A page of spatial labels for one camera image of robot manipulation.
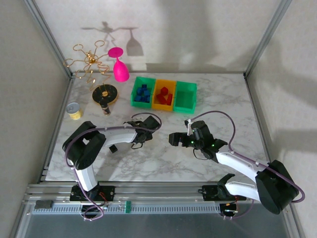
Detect green plastic bin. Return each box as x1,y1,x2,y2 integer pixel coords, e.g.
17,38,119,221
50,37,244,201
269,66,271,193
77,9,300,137
172,81,198,115
130,76,157,109

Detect yellow plastic bin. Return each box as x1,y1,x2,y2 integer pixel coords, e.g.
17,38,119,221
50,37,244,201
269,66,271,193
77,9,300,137
151,78,177,112

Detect pink plastic wine glass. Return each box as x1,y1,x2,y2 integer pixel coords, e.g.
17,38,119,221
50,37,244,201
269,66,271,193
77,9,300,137
107,47,130,82

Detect small tin can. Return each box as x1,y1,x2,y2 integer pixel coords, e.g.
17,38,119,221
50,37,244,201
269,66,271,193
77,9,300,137
66,103,84,121

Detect small black block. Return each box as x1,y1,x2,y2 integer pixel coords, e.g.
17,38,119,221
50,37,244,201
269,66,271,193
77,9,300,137
36,200,53,209

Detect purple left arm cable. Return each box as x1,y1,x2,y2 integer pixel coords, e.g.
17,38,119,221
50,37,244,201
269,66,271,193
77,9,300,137
64,113,163,221

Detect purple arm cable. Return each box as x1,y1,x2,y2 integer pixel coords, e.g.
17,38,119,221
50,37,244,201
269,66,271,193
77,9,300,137
184,110,306,221
64,113,163,221

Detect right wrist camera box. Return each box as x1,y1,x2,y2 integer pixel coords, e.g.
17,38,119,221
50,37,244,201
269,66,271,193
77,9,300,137
186,119,211,140

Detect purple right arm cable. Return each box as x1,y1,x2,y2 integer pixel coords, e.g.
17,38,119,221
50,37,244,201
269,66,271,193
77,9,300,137
184,110,306,221

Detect gold wire glass rack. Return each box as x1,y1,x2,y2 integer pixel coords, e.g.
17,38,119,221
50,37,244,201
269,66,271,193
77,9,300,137
63,41,119,105

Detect wide aluminium base rail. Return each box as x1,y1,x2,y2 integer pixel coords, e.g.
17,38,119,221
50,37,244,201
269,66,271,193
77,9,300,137
23,182,294,205

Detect thin aluminium cross rail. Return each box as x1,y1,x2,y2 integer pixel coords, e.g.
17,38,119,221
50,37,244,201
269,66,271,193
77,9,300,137
71,70,246,75

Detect grey slotted cable duct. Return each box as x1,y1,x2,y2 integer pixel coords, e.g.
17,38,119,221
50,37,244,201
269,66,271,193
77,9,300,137
32,202,222,216

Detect aluminium side rail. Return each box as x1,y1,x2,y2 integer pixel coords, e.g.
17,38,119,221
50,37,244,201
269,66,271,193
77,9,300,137
39,75,76,184
244,73,289,185

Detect aluminium frame post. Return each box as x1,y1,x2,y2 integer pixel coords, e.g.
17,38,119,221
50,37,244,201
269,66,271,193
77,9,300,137
244,0,293,76
23,0,75,79

